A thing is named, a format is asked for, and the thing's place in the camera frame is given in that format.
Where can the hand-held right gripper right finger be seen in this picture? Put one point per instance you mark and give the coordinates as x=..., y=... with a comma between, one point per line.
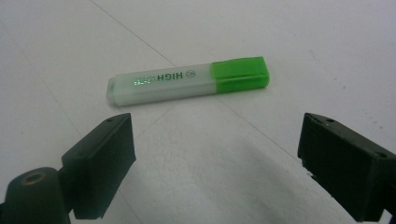
x=348, y=161

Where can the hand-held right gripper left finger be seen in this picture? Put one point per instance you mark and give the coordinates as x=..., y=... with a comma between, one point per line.
x=99, y=155

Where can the green highlighter pen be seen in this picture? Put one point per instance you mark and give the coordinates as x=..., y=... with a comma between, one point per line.
x=186, y=82

